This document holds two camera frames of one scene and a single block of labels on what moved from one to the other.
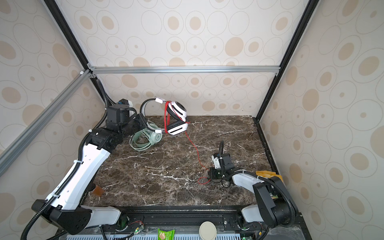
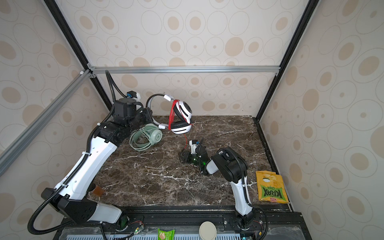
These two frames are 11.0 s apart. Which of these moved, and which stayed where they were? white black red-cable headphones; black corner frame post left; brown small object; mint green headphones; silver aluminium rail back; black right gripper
Moved: white black red-cable headphones; black right gripper
Stayed: mint green headphones; brown small object; black corner frame post left; silver aluminium rail back
